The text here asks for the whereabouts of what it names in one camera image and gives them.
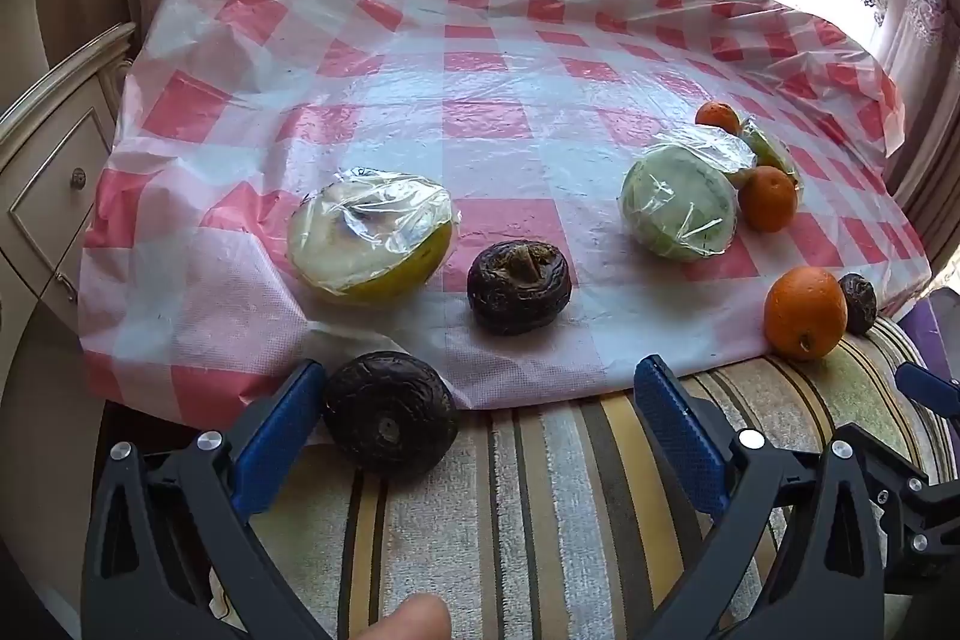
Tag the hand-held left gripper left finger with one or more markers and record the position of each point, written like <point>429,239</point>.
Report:
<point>277,430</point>

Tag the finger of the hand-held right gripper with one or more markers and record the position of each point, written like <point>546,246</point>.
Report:
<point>928,386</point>
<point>915,505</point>

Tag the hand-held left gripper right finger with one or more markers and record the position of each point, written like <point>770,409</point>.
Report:
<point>679,422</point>

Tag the small dark wrinkled fruit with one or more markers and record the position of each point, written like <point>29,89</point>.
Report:
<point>859,302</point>

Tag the dark wrinkled round fruit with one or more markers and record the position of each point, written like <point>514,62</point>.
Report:
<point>390,411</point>

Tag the large orange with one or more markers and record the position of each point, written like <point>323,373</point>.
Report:
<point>805,312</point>

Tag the plastic-wrapped yellow melon half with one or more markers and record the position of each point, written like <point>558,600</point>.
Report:
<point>371,239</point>

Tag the plastic-wrapped green melon half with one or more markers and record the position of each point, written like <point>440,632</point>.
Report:
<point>679,205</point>

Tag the person's left hand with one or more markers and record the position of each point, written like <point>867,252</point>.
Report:
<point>409,617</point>

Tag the striped towel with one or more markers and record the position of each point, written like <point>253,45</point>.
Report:
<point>525,520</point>

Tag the small orange tangerine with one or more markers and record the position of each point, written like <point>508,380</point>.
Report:
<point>718,117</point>
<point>767,197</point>

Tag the plastic-wrapped green fruit piece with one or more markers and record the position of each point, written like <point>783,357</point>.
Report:
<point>769,149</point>

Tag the round metal drawer knob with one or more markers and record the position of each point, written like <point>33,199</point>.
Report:
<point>78,179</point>

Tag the cream wooden cabinet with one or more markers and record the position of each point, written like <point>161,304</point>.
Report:
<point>52,160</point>

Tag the red checkered plastic tablecloth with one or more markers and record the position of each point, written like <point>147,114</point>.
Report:
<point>487,85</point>

